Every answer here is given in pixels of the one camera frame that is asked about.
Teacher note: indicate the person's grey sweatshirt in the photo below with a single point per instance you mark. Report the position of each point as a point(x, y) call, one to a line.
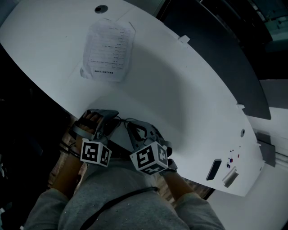
point(126, 202)

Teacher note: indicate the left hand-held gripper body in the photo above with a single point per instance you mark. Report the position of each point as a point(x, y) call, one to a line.
point(95, 151)

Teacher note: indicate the person's left hand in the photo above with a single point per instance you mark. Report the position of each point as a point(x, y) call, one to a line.
point(90, 118)

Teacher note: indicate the person's left forearm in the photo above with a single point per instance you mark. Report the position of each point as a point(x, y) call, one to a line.
point(67, 173)

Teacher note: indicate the person's right forearm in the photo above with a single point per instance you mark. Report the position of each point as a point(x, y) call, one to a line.
point(177, 185)

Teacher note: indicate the printed paper in plastic sleeve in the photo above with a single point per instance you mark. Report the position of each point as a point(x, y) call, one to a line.
point(108, 51)

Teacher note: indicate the grey metal bracket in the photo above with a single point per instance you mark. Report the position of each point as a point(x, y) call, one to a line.
point(267, 150)

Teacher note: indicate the white partition clip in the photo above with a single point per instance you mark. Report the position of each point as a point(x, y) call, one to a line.
point(184, 39)
point(240, 105)

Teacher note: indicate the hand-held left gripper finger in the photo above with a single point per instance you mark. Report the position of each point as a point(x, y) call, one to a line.
point(112, 128)

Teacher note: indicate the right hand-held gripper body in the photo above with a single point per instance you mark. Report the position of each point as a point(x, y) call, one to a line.
point(146, 159)

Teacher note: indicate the thin black glasses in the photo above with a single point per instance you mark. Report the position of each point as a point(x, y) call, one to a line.
point(129, 119)

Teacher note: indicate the silver rectangular box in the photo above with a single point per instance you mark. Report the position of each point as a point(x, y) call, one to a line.
point(230, 177)

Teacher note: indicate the black smartphone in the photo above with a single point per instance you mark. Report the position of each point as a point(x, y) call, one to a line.
point(213, 169)

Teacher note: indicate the cluster of small coloured beads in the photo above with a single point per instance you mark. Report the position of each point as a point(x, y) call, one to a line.
point(230, 161)

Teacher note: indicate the dark grey desk partition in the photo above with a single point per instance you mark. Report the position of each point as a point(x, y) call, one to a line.
point(220, 60)

